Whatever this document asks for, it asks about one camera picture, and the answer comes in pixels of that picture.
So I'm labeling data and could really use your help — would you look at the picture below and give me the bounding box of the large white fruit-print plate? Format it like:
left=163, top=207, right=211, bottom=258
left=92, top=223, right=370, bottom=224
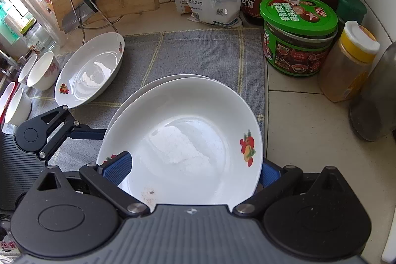
left=96, top=77, right=264, bottom=206

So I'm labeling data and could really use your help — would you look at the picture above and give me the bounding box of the white plate with centre stain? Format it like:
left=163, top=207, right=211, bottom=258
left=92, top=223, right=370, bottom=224
left=106, top=74, right=217, bottom=132

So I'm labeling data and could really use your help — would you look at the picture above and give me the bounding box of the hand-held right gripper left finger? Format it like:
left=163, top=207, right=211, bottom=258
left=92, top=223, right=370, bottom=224
left=36, top=152, right=149, bottom=219

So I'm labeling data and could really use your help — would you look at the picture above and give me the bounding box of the green cap bottle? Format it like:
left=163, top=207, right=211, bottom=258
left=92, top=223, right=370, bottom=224
left=336, top=0, right=367, bottom=32

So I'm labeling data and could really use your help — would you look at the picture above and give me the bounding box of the deep white fruit-print plate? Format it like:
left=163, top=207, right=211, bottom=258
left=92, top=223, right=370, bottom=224
left=55, top=33, right=125, bottom=110

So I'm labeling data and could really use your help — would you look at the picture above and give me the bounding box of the green lid sauce jar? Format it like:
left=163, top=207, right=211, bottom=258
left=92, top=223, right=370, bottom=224
left=260, top=0, right=338, bottom=77

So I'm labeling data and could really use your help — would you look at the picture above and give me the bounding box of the grey teal checked cloth mat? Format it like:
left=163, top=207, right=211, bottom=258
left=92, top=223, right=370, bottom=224
left=0, top=28, right=267, bottom=172

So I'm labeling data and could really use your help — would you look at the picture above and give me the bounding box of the glass jar with label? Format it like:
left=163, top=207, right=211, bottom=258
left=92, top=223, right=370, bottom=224
left=22, top=21, right=58, bottom=52

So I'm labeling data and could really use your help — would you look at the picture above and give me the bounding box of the yellow lid spice bottle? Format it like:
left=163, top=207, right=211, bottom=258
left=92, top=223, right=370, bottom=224
left=319, top=21, right=380, bottom=103

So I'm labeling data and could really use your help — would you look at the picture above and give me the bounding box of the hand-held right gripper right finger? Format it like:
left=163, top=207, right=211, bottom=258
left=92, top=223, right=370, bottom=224
left=233, top=159, right=353, bottom=217

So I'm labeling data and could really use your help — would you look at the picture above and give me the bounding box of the white bowl with pink flowers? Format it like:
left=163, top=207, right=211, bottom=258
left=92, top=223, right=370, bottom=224
left=27, top=51, right=60, bottom=91
left=4, top=88, right=33, bottom=126
left=18, top=54, right=38, bottom=84

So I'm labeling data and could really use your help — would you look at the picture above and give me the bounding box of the dark grey bottle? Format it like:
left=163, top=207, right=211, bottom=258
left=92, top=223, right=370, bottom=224
left=349, top=43, right=396, bottom=142

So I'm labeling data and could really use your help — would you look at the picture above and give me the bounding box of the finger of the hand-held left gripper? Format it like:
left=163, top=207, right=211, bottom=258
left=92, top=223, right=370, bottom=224
left=39, top=105, right=106, bottom=159

